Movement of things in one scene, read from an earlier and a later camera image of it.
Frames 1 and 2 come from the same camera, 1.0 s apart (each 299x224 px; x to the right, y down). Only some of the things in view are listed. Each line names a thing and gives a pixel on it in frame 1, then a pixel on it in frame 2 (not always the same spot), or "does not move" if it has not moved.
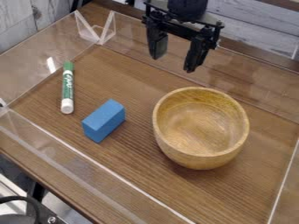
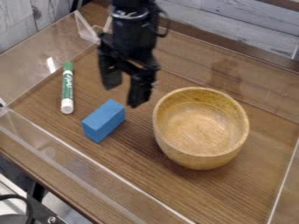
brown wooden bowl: [200, 127] does not move
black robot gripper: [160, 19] to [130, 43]
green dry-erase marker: [67, 103] does not move
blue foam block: [102, 122] does not move
